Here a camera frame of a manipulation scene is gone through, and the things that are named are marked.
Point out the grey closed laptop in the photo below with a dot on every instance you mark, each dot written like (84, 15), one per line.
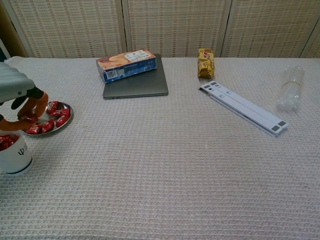
(145, 85)

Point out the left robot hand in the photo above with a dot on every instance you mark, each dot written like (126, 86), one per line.
(12, 85)

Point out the gold snack packet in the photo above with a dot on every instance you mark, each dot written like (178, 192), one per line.
(206, 65)

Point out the heap of red candies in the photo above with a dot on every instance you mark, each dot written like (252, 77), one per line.
(60, 115)

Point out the woven folding screen panel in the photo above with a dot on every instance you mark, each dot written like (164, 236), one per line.
(175, 25)
(315, 47)
(270, 25)
(70, 25)

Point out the orange and blue biscuit box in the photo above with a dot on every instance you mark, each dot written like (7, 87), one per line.
(130, 65)

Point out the brown wooden screen frame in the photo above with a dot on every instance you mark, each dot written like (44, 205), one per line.
(10, 32)

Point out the round metal plate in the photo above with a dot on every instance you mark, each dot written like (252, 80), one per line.
(65, 108)

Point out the white flat remote strip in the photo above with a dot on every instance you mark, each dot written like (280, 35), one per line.
(245, 107)

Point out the white woven tablecloth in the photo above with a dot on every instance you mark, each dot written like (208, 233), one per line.
(175, 175)

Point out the red candy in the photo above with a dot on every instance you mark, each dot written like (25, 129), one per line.
(6, 143)

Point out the clear plastic tube bundle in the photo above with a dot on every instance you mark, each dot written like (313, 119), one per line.
(291, 97)

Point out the white paper cup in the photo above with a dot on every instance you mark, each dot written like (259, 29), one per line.
(15, 160)

